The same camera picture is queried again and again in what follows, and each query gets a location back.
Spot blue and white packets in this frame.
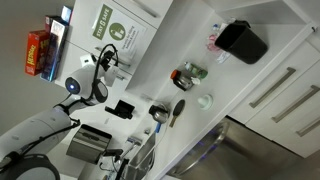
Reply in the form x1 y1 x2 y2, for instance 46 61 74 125
211 19 232 33

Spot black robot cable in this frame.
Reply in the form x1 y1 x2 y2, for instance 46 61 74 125
0 43 120 168

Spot silver toaster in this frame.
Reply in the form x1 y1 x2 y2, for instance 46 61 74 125
65 123 114 165

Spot black landfill bin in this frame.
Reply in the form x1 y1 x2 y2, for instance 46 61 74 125
214 19 269 66

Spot chrome faucet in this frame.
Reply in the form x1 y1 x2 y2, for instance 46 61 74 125
125 134 144 148

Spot mint green round object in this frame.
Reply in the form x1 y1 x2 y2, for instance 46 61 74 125
196 93 214 112

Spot dark red game box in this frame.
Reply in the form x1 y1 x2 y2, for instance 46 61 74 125
44 5 73 34

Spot white box on wrist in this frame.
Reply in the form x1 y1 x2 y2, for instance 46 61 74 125
79 53 98 68

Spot dark blue game box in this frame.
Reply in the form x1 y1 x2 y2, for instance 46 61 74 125
39 18 70 83

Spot stainless steel undercounter appliance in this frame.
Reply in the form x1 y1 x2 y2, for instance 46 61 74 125
165 115 320 180

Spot stainless steel sink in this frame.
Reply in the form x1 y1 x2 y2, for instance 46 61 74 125
123 130 158 180

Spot white cabinet door with sign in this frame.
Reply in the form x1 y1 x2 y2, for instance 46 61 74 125
68 0 158 77

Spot black metal ladle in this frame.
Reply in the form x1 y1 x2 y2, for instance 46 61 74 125
148 103 170 125

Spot black bar-shaped item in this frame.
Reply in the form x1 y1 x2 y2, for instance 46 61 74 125
101 148 124 158

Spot black wall dispenser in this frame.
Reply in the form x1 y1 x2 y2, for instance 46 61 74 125
104 99 136 121

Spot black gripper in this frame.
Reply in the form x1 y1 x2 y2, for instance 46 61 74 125
99 49 116 73

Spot green stay safe sign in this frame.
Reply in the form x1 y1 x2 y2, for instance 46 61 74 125
91 3 148 62

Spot red board game box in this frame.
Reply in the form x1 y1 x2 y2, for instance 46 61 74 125
24 29 51 77

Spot grey wrist mount block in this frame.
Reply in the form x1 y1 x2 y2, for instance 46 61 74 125
104 65 121 88

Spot green and white packet box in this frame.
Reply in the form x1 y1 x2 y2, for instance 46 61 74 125
184 61 209 81

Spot pink sugar packets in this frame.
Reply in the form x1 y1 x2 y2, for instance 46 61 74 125
206 31 222 53

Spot steel coffee pot orange lid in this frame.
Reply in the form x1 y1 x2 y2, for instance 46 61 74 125
170 68 195 93

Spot white sugar packets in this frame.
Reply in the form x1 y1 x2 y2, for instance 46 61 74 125
215 50 232 65

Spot white drawer with bar handle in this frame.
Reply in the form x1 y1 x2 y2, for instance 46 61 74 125
228 39 320 127
271 96 320 159
245 59 320 141

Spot small white cup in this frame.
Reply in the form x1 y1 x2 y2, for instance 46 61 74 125
190 76 202 86

